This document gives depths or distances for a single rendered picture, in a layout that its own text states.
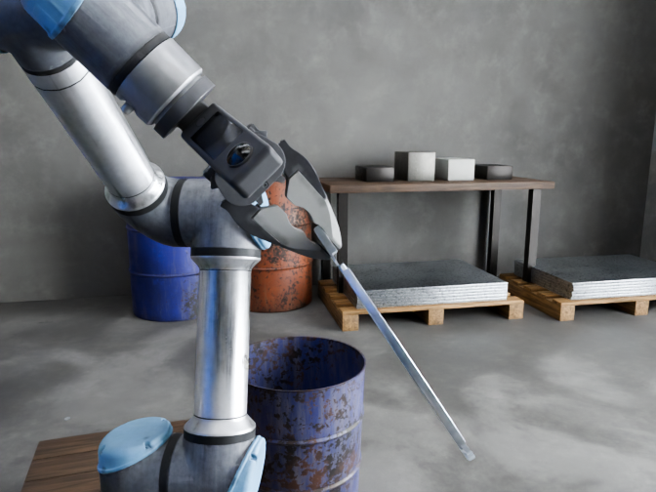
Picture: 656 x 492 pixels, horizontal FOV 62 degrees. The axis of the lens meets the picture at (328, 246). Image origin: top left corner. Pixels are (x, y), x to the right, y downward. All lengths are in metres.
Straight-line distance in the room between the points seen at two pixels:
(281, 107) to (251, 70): 0.33
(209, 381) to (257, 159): 0.52
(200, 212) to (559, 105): 4.34
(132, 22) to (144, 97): 0.06
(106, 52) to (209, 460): 0.62
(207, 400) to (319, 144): 3.45
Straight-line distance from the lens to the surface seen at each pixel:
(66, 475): 1.56
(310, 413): 1.57
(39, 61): 0.71
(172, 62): 0.53
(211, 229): 0.89
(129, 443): 0.97
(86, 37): 0.54
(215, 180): 0.53
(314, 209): 0.55
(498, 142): 4.74
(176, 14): 0.66
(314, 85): 4.24
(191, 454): 0.94
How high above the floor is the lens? 1.15
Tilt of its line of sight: 11 degrees down
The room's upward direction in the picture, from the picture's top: straight up
